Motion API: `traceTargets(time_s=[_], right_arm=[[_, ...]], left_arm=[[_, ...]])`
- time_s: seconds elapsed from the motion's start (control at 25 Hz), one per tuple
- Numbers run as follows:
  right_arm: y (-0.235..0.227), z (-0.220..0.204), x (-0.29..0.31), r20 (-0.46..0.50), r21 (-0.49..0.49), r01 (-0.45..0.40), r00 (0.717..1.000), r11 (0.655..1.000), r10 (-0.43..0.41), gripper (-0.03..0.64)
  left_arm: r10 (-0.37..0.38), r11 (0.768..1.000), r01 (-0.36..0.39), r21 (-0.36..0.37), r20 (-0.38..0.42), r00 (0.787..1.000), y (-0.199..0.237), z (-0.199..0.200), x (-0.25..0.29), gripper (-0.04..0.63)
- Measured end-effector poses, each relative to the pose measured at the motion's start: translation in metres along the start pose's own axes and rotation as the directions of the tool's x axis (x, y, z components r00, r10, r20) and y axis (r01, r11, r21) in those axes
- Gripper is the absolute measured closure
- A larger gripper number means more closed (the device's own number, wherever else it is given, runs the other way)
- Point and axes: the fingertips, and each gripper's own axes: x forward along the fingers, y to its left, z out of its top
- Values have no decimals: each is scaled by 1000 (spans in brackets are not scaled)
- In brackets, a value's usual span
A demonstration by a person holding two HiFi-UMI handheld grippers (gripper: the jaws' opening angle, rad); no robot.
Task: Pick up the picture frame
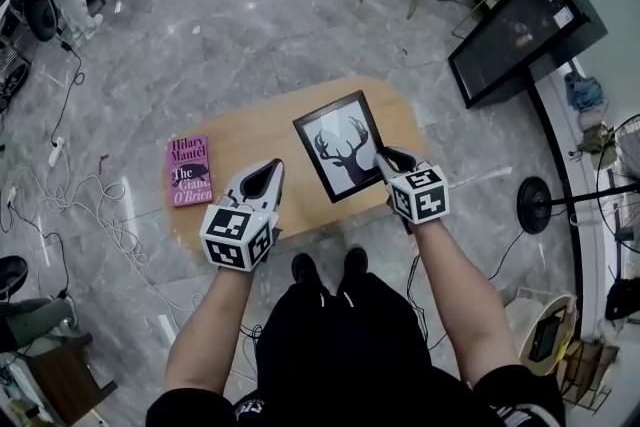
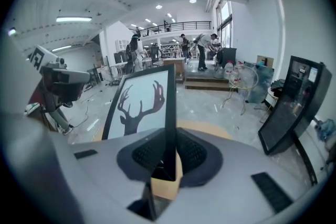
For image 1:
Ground black power adapter cable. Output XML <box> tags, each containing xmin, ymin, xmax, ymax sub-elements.
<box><xmin>49</xmin><ymin>39</ymin><xmax>87</xmax><ymax>149</ymax></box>

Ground framed deer picture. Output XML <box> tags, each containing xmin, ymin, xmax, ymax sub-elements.
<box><xmin>292</xmin><ymin>89</ymin><xmax>387</xmax><ymax>205</ymax></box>

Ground black fan cable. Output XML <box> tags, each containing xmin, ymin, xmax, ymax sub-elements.
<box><xmin>487</xmin><ymin>227</ymin><xmax>531</xmax><ymax>282</ymax></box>

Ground person's right forearm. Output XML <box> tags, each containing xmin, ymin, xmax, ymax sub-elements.
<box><xmin>407</xmin><ymin>218</ymin><xmax>524</xmax><ymax>389</ymax></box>

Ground black flat device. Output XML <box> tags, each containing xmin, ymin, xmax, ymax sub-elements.
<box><xmin>528</xmin><ymin>316</ymin><xmax>562</xmax><ymax>365</ymax></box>

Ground person's trousers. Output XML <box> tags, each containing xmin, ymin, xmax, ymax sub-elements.
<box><xmin>254</xmin><ymin>270</ymin><xmax>432</xmax><ymax>366</ymax></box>

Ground dark wooden stool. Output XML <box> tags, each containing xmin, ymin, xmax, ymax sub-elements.
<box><xmin>27</xmin><ymin>332</ymin><xmax>119</xmax><ymax>427</ymax></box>

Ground person's shoe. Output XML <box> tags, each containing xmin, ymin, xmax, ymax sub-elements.
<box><xmin>341</xmin><ymin>247</ymin><xmax>370</xmax><ymax>279</ymax></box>
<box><xmin>291</xmin><ymin>253</ymin><xmax>321</xmax><ymax>289</ymax></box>

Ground person's left forearm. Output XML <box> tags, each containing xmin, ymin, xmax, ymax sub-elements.
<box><xmin>164</xmin><ymin>264</ymin><xmax>257</xmax><ymax>397</ymax></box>

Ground blue cloth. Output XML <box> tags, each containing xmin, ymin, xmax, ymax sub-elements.
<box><xmin>564</xmin><ymin>72</ymin><xmax>606</xmax><ymax>112</ymax></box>

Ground black glass-door cabinet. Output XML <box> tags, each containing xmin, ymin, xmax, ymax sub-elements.
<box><xmin>447</xmin><ymin>0</ymin><xmax>610</xmax><ymax>110</ymax></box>

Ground flat cardboard box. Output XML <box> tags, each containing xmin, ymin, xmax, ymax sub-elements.
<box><xmin>557</xmin><ymin>339</ymin><xmax>621</xmax><ymax>416</ymax></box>

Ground white power strip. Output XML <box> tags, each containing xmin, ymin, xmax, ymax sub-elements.
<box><xmin>48</xmin><ymin>136</ymin><xmax>67</xmax><ymax>170</ymax></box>

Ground white cable tangle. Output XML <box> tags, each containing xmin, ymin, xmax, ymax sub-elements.
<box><xmin>7</xmin><ymin>164</ymin><xmax>206</xmax><ymax>331</ymax></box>

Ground person's right shoe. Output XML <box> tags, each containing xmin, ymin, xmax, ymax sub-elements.
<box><xmin>341</xmin><ymin>247</ymin><xmax>370</xmax><ymax>279</ymax></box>

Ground pink book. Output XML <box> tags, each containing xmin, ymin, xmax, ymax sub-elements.
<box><xmin>166</xmin><ymin>135</ymin><xmax>215</xmax><ymax>209</ymax></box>

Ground white window bench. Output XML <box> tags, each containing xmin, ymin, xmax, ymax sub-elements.
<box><xmin>527</xmin><ymin>59</ymin><xmax>640</xmax><ymax>366</ymax></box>

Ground wooden oval table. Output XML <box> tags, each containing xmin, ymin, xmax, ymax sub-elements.
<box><xmin>163</xmin><ymin>74</ymin><xmax>431</xmax><ymax>261</ymax></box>

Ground person's left shoe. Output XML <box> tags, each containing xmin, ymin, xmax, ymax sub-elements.
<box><xmin>291</xmin><ymin>253</ymin><xmax>321</xmax><ymax>289</ymax></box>

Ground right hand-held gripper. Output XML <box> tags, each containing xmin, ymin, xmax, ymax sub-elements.
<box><xmin>375</xmin><ymin>144</ymin><xmax>450</xmax><ymax>236</ymax></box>

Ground white round bin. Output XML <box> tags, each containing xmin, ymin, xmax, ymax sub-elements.
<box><xmin>503</xmin><ymin>293</ymin><xmax>580</xmax><ymax>377</ymax></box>

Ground black standing fan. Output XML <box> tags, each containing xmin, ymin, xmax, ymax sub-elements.
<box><xmin>516</xmin><ymin>113</ymin><xmax>640</xmax><ymax>266</ymax></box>

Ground person's shirt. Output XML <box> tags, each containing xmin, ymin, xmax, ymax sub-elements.
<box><xmin>146</xmin><ymin>334</ymin><xmax>567</xmax><ymax>427</ymax></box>

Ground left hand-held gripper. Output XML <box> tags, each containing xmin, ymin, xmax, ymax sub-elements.
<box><xmin>199</xmin><ymin>158</ymin><xmax>287</xmax><ymax>273</ymax></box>

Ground black bag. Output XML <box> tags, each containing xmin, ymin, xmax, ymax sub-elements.
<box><xmin>604</xmin><ymin>275</ymin><xmax>640</xmax><ymax>322</ymax></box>

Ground olive cloth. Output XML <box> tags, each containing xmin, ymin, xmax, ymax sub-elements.
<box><xmin>578</xmin><ymin>122</ymin><xmax>615</xmax><ymax>156</ymax></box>

